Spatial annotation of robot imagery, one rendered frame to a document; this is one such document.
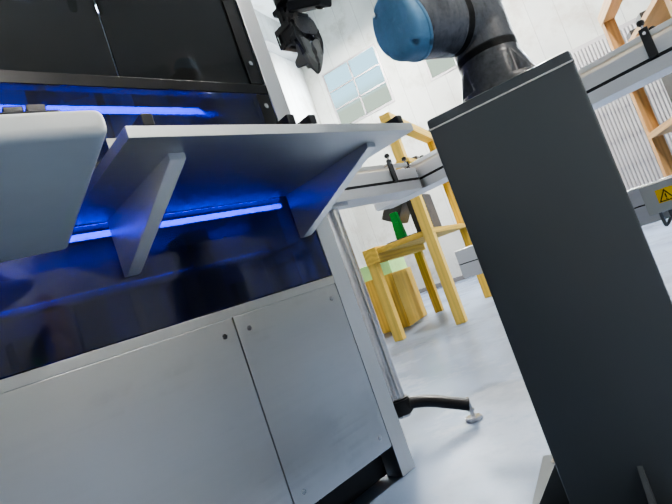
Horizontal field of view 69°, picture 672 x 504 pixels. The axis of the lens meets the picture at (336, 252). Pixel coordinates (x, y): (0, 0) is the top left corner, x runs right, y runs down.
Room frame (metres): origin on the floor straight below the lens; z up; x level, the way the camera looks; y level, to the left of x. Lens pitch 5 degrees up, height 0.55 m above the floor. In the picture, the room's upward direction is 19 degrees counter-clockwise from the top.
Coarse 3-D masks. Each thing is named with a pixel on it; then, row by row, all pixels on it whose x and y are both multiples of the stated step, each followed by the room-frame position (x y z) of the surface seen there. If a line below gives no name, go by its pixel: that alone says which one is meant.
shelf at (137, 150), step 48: (144, 144) 0.73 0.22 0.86; (192, 144) 0.79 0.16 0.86; (240, 144) 0.86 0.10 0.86; (288, 144) 0.96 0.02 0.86; (336, 144) 1.07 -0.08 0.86; (384, 144) 1.21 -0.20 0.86; (96, 192) 0.85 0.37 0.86; (192, 192) 1.05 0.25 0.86; (240, 192) 1.18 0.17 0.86; (288, 192) 1.36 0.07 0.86
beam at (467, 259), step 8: (648, 184) 1.51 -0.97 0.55; (632, 192) 1.54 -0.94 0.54; (632, 200) 1.55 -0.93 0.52; (640, 200) 1.53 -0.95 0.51; (640, 208) 1.54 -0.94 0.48; (640, 216) 1.55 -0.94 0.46; (648, 216) 1.53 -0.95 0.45; (656, 216) 1.52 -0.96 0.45; (664, 216) 1.50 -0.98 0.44; (640, 224) 1.55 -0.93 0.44; (464, 248) 2.00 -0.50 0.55; (472, 248) 1.98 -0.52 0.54; (456, 256) 2.04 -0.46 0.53; (464, 256) 2.01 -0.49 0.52; (472, 256) 1.99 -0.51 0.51; (464, 264) 2.02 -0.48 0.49; (472, 264) 2.00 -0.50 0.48; (464, 272) 2.03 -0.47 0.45; (472, 272) 2.01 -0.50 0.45; (480, 272) 1.98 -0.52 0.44
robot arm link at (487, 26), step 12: (468, 0) 0.84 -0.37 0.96; (480, 0) 0.85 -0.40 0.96; (492, 0) 0.87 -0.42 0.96; (480, 12) 0.85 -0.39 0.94; (492, 12) 0.86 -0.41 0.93; (504, 12) 0.88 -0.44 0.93; (480, 24) 0.86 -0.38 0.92; (492, 24) 0.86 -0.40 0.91; (504, 24) 0.87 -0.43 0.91; (468, 36) 0.86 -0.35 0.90; (480, 36) 0.87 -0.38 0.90; (492, 36) 0.86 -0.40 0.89; (468, 48) 0.88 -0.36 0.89; (456, 60) 0.92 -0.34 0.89
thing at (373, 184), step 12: (384, 156) 1.90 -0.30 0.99; (360, 168) 1.83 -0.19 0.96; (372, 168) 1.87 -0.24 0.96; (384, 168) 1.92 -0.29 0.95; (408, 168) 1.99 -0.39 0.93; (360, 180) 1.77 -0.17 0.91; (372, 180) 1.82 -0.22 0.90; (384, 180) 1.87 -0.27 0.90; (396, 180) 1.90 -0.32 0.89; (408, 180) 1.97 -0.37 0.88; (348, 192) 1.72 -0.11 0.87; (360, 192) 1.76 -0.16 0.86; (372, 192) 1.80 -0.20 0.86; (384, 192) 1.85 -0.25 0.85; (396, 192) 1.90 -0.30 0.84; (408, 192) 2.01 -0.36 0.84; (348, 204) 1.79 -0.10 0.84; (360, 204) 1.88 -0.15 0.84
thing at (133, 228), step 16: (176, 160) 0.80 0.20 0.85; (160, 176) 0.82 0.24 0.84; (176, 176) 0.83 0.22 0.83; (144, 192) 0.88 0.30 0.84; (160, 192) 0.85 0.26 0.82; (128, 208) 0.94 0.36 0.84; (144, 208) 0.89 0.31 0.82; (160, 208) 0.89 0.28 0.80; (112, 224) 1.02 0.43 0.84; (128, 224) 0.96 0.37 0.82; (144, 224) 0.91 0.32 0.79; (128, 240) 0.98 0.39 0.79; (144, 240) 0.94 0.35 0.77; (128, 256) 0.99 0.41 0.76; (144, 256) 0.99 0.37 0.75; (128, 272) 1.01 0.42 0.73
